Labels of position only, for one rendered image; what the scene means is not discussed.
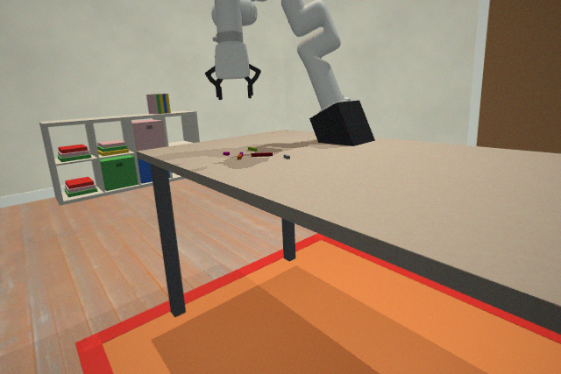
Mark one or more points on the red rod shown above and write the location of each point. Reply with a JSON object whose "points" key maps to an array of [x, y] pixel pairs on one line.
{"points": [[262, 154]]}

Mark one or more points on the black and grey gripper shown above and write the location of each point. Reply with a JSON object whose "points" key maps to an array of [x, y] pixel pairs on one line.
{"points": [[231, 61]]}

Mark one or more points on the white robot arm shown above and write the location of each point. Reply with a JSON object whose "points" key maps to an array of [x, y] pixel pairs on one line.
{"points": [[228, 14]]}

